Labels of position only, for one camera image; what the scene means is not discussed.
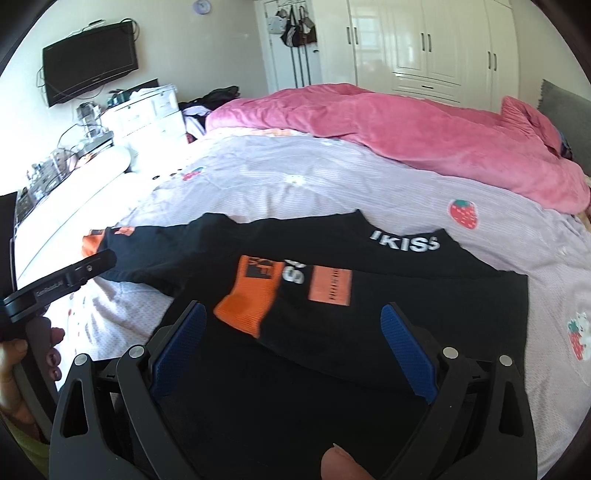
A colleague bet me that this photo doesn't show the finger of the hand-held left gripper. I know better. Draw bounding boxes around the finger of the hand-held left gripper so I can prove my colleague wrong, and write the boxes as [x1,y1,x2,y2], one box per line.
[69,248,117,289]

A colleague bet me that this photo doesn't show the white door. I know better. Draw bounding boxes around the white door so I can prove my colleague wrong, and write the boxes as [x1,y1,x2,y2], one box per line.
[256,0,324,95]

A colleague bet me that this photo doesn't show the grey padded headboard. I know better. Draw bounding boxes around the grey padded headboard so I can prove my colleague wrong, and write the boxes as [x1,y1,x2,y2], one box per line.
[538,79,591,176]

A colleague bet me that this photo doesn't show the white drawer cabinet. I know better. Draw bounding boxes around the white drawer cabinet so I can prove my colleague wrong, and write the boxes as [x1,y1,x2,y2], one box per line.
[102,85,181,158]

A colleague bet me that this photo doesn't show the dark printed pillow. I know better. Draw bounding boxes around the dark printed pillow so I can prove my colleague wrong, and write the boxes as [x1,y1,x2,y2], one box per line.
[551,131,578,160]

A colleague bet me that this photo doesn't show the black wall television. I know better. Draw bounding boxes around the black wall television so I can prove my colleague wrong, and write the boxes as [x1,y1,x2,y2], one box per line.
[42,22,139,108]

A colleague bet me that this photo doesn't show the dark clothes pile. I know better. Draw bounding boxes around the dark clothes pile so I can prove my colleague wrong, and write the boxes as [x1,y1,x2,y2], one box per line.
[180,88,241,139]

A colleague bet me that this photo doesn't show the yellow-green garment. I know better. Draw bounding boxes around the yellow-green garment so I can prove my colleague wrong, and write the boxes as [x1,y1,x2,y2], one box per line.
[7,415,51,480]

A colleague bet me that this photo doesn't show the person's right hand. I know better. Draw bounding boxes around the person's right hand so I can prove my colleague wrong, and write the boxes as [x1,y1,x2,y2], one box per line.
[321,444,375,480]

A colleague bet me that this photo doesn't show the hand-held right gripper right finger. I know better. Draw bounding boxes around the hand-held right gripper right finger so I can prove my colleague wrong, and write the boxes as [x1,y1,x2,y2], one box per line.
[379,302,539,480]

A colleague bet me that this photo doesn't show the white wardrobe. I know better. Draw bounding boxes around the white wardrobe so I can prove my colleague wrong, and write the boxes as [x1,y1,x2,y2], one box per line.
[346,0,520,114]

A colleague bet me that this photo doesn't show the black hanging straps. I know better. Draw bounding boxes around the black hanging straps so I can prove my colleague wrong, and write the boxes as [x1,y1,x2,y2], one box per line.
[291,45,308,90]

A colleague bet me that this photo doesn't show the lilac strawberry print bedsheet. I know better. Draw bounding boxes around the lilac strawberry print bedsheet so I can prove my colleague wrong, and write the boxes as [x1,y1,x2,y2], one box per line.
[14,127,591,480]

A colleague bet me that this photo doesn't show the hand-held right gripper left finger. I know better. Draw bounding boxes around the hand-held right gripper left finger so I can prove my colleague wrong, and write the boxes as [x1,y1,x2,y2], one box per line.
[48,300,208,480]

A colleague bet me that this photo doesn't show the cluttered side desk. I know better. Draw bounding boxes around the cluttered side desk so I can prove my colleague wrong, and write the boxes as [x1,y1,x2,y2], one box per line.
[16,102,116,222]

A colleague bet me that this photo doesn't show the white padded bed frame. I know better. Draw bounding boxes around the white padded bed frame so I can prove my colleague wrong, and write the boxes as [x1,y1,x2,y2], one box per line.
[14,145,139,287]

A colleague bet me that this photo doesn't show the black hanging handbag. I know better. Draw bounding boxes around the black hanging handbag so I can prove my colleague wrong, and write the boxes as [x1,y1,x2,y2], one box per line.
[283,11,302,49]

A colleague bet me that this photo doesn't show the person's left hand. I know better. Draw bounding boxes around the person's left hand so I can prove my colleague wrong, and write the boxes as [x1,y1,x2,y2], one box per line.
[0,325,65,425]

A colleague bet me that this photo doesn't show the pink fleece blanket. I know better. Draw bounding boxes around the pink fleece blanket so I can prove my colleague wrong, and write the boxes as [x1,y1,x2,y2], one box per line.
[205,83,591,213]

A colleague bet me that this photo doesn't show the black sweater with orange cuffs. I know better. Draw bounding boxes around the black sweater with orange cuffs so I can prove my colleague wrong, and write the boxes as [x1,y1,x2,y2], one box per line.
[82,209,529,480]

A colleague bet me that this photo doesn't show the brown hanging handbag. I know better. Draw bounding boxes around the brown hanging handbag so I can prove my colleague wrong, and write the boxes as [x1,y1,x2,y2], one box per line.
[299,11,320,46]

